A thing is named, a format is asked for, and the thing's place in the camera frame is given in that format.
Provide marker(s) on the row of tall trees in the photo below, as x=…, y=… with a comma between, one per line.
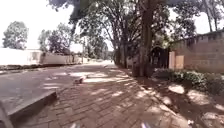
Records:
x=145, y=50

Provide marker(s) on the red brick path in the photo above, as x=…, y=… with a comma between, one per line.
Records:
x=110, y=100

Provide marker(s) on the dark arched gate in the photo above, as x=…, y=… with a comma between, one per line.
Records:
x=159, y=58

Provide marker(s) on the cluster of trees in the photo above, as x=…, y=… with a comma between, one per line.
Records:
x=60, y=40

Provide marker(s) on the pale kerb beside dirt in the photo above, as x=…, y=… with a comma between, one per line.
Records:
x=163, y=100

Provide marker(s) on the brown dirt verge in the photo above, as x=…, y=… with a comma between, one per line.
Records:
x=186, y=103

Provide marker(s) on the low green hedge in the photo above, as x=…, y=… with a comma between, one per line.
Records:
x=196, y=80

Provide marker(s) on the grey paved road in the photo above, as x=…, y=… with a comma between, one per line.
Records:
x=26, y=85

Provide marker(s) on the concrete kerb beside road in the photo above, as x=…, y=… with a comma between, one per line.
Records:
x=33, y=105

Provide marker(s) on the grass strip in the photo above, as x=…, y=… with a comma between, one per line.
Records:
x=23, y=66

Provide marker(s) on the tree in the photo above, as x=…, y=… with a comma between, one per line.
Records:
x=15, y=35

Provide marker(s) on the brick boundary wall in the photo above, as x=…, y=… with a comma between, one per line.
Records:
x=203, y=53

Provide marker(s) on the white boundary wall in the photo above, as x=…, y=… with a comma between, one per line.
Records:
x=20, y=56

